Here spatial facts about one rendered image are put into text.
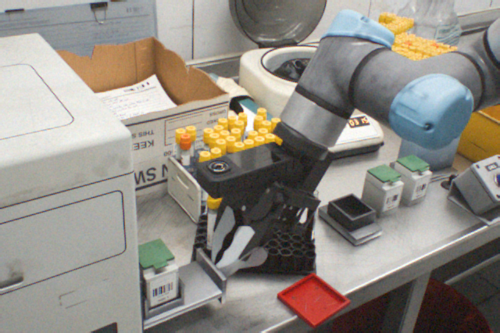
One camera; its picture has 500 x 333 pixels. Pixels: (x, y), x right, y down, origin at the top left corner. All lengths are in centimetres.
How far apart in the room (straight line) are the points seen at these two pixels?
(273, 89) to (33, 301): 62
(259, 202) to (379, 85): 20
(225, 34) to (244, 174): 71
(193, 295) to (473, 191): 50
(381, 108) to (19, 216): 36
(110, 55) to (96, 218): 63
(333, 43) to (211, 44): 67
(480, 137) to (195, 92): 52
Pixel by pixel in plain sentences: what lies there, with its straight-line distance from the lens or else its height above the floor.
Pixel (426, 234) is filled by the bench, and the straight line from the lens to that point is 95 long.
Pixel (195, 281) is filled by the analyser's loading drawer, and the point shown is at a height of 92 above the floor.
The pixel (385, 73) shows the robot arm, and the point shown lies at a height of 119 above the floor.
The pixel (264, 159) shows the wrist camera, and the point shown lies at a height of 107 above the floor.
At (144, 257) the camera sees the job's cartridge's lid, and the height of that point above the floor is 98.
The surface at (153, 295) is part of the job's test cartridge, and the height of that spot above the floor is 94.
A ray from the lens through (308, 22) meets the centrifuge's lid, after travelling 133.
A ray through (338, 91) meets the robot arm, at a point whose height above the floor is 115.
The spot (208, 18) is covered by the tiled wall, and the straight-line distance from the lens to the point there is 130.
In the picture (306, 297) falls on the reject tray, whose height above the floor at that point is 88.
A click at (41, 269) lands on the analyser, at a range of 57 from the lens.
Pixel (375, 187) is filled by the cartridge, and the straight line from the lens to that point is 94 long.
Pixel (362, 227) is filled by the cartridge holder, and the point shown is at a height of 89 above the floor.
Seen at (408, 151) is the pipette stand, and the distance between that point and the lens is 104.
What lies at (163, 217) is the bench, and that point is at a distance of 91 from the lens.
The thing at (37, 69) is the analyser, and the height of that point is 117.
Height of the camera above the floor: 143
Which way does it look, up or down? 32 degrees down
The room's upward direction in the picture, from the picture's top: 4 degrees clockwise
